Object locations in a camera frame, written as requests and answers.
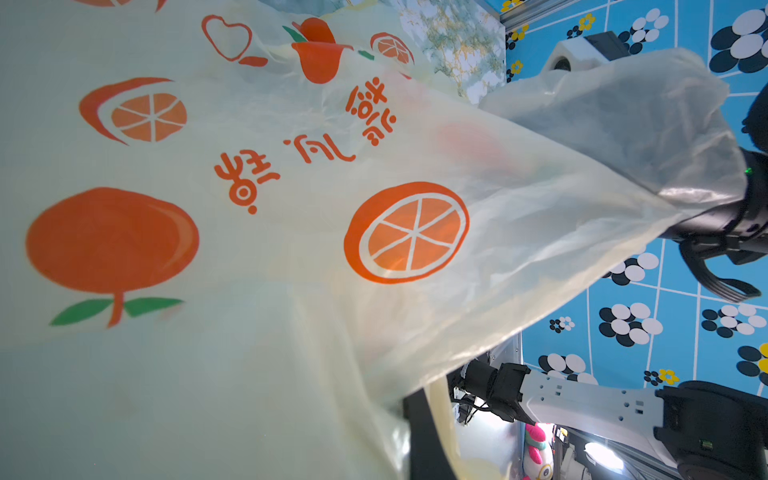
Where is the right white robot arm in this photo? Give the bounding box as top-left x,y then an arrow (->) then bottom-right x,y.
447,32 -> 767,479

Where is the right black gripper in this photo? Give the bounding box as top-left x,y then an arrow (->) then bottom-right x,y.
659,83 -> 768,265

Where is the translucent printed plastic bag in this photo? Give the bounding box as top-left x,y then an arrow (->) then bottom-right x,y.
1,1 -> 746,479

